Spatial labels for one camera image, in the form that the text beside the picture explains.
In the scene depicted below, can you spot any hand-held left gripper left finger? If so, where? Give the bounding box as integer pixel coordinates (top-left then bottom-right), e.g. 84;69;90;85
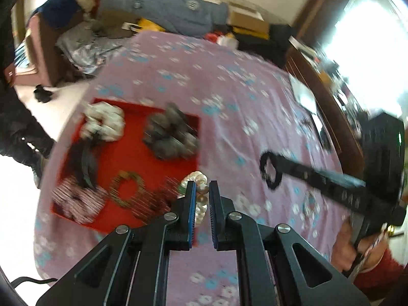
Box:
35;180;198;306

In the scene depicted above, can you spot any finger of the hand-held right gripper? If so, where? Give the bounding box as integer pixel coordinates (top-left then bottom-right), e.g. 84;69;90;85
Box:
276;154;320;189

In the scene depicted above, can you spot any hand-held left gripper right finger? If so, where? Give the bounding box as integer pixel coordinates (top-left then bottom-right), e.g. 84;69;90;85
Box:
209;180;372;306

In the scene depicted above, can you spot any white pearl bracelet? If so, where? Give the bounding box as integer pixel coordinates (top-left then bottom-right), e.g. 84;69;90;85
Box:
178;171;209;227

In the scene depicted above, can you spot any black hair tie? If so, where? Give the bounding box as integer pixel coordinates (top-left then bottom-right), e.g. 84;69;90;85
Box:
260;151;286;190

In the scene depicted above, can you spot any dark red patterned scrunchie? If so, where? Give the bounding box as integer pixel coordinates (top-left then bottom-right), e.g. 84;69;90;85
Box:
134;178;182;220

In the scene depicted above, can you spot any red tray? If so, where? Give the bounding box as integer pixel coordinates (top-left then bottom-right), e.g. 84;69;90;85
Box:
51;97;201;235

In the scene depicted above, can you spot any olive green scrunchie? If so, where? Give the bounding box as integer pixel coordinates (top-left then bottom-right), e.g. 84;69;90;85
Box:
110;170;145;208

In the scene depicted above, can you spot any grey scrunchie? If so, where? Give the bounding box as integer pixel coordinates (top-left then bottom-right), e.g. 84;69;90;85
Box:
142;102;200;161

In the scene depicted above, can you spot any pink striped scrunchie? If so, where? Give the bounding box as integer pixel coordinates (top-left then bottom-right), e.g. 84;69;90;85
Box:
53;177;109;225

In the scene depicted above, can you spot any black hair band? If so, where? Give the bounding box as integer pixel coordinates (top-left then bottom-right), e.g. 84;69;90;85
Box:
68;137;99;188

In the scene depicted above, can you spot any white black scrunchie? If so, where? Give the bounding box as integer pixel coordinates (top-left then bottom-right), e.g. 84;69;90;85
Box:
80;101;125;142

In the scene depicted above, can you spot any person's right forearm red sleeve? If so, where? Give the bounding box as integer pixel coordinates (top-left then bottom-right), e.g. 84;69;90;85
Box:
352;247;405;294

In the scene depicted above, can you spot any person's right hand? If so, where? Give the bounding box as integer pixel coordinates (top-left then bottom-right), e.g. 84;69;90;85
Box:
331;217;392;275

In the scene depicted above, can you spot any dark smartphone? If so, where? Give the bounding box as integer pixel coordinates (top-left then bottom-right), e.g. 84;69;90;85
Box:
311;113;332;150

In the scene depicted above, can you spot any wooden headboard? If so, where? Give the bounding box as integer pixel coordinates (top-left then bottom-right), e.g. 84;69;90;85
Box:
284;36;365;176

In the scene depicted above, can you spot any white paper envelope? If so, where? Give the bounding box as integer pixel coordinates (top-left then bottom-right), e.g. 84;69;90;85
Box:
288;75;317;115

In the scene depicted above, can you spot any pink floral bedsheet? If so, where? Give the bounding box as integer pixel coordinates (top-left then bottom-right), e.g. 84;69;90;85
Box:
33;30;364;306

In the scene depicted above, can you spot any black bag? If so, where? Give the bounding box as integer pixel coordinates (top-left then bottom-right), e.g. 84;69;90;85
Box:
237;24;295;67

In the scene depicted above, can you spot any bright window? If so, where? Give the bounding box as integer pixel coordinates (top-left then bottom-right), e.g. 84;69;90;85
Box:
322;0;408;71

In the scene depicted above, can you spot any red white packet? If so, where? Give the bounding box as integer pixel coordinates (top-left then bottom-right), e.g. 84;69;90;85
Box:
206;32;238;50

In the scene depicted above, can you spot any cardboard box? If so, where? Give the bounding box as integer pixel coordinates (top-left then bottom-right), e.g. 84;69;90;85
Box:
228;5;270;34

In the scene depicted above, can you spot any dark cloth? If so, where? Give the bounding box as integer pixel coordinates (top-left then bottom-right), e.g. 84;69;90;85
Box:
33;84;53;104

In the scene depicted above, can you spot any yellow packet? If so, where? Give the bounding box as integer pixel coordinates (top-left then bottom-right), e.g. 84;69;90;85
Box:
137;17;166;32

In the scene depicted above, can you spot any silver grey cloth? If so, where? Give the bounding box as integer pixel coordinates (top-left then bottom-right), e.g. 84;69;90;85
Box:
56;22;128;75

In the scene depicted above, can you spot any blue quilted blanket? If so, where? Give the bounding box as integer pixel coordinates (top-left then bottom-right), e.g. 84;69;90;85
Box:
96;0;230;37

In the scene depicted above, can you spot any brown cloth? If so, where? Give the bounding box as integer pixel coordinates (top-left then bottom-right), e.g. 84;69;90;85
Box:
96;9;141;39

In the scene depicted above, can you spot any pink armchair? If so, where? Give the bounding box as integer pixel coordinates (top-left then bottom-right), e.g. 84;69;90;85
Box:
14;14;64;86

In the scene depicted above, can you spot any blue cloth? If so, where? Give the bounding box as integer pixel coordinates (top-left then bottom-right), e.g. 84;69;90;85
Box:
32;0;85;29

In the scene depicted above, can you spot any black cable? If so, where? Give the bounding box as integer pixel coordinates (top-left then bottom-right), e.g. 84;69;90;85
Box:
9;276;58;286

